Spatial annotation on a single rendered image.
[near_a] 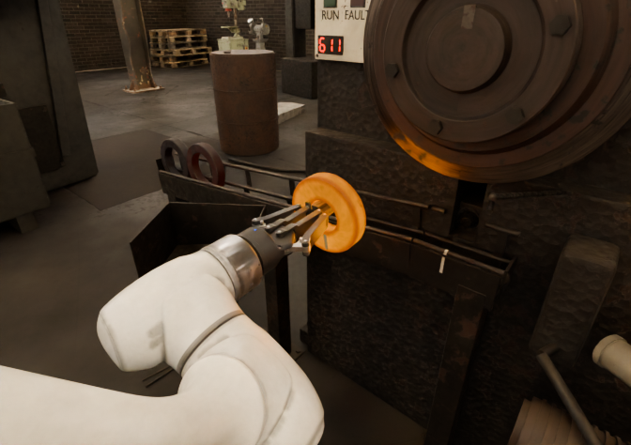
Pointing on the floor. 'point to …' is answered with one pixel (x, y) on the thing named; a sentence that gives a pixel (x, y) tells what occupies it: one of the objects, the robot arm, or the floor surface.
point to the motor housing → (551, 427)
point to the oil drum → (245, 100)
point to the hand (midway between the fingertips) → (327, 206)
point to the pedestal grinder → (259, 34)
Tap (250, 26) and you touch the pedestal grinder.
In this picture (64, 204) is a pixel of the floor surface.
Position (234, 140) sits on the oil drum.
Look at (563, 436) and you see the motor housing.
